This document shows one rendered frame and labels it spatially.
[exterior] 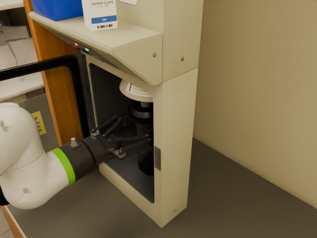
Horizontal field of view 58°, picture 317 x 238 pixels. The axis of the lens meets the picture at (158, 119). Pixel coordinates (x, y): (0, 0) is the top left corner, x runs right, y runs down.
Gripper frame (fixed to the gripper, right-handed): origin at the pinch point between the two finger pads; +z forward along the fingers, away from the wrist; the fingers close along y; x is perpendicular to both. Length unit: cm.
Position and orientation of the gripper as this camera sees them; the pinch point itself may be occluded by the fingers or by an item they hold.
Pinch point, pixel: (146, 123)
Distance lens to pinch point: 84.0
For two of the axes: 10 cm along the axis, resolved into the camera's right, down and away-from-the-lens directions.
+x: 0.0, 8.3, 5.5
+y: -6.9, -4.0, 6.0
